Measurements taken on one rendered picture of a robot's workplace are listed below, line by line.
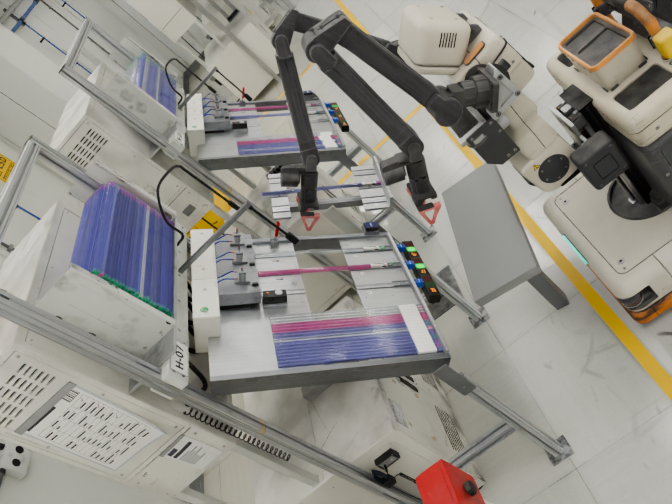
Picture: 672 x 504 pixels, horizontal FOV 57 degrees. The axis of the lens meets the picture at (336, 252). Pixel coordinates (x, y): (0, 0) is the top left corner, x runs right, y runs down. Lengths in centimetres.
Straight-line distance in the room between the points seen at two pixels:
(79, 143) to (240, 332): 139
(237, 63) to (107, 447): 508
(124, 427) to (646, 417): 168
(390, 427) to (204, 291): 74
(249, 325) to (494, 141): 93
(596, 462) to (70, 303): 177
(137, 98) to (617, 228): 208
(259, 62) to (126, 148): 371
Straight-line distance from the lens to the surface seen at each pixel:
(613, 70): 204
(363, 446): 214
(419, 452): 222
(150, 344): 181
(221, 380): 177
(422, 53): 176
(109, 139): 296
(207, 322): 188
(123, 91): 298
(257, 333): 192
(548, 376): 260
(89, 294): 171
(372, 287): 213
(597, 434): 244
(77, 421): 187
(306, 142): 204
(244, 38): 649
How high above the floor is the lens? 210
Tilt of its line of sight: 32 degrees down
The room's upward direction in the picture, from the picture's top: 53 degrees counter-clockwise
